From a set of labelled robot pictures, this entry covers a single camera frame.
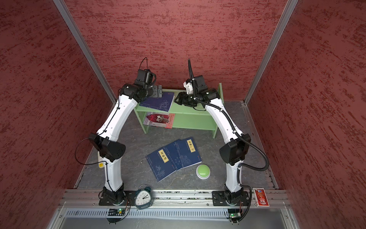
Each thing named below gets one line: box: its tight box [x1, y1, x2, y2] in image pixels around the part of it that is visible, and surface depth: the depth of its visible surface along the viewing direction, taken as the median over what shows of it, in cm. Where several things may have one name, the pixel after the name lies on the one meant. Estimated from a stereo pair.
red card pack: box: [253, 187, 270, 208], surface depth 75 cm
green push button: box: [195, 164, 211, 180], surface depth 84 cm
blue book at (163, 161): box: [145, 141, 177, 183], surface depth 88 cm
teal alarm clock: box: [133, 184, 153, 211], surface depth 72 cm
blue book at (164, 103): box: [139, 92, 175, 113], surface depth 82 cm
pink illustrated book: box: [142, 112, 176, 129], surface depth 94 cm
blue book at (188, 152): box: [175, 137, 203, 169], surface depth 91 cm
